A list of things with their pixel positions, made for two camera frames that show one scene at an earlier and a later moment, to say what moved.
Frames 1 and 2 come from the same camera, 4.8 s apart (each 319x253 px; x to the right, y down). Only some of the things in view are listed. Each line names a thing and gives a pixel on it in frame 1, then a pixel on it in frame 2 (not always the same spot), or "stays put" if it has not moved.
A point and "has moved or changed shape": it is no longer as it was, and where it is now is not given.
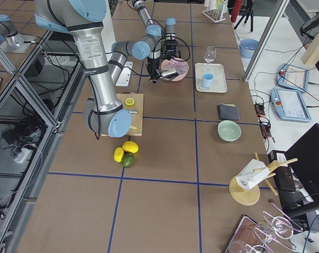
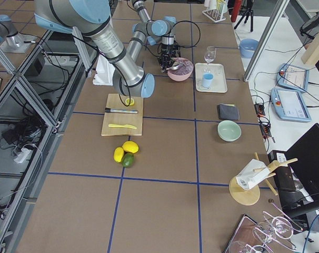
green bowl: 229,130 stays put
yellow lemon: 130,146 stays put
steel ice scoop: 169,74 to 175,66
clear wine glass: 209,54 stays put
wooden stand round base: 250,196 stays put
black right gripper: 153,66 to 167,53
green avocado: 128,159 stays put
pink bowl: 176,64 has moved or changed shape
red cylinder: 236,9 stays put
